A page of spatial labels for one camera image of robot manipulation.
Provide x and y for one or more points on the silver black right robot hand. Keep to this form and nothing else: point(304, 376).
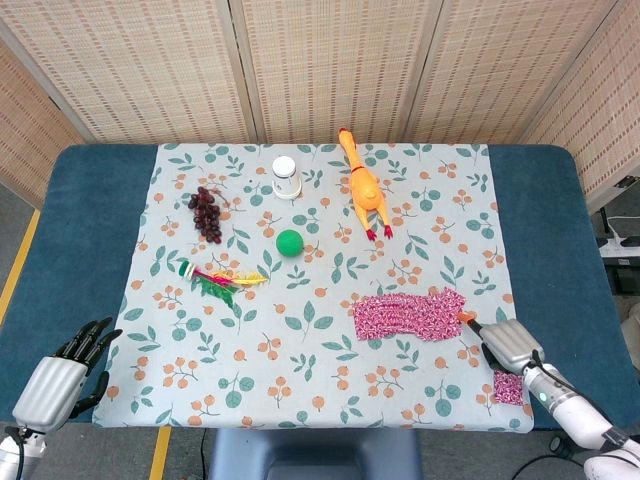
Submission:
point(510, 345)

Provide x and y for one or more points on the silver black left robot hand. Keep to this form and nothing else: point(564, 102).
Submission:
point(50, 387)

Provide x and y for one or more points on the pink knitted cloth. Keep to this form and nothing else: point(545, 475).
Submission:
point(407, 317)

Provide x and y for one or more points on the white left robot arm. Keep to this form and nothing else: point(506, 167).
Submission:
point(17, 455)

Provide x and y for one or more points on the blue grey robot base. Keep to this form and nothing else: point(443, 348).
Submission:
point(315, 455)

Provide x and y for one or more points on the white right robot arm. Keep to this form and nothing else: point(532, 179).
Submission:
point(575, 415)

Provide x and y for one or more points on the blue table cover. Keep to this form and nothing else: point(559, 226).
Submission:
point(65, 240)

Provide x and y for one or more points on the white power strip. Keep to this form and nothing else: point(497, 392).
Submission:
point(622, 246)

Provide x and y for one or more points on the colourful feather shuttlecock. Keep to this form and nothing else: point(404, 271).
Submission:
point(220, 282)

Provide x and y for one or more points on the floral print tablecloth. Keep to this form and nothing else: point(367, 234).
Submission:
point(310, 310)

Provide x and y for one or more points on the yellow rubber chicken toy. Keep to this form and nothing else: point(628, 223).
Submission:
point(367, 190)

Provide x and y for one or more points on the dark purple grape bunch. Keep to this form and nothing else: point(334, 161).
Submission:
point(206, 217)

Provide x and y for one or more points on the green ball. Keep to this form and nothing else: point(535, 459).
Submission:
point(289, 243)

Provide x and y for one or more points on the woven bamboo screen panel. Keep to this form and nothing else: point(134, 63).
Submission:
point(505, 70)
point(30, 130)
point(130, 70)
point(595, 110)
point(335, 70)

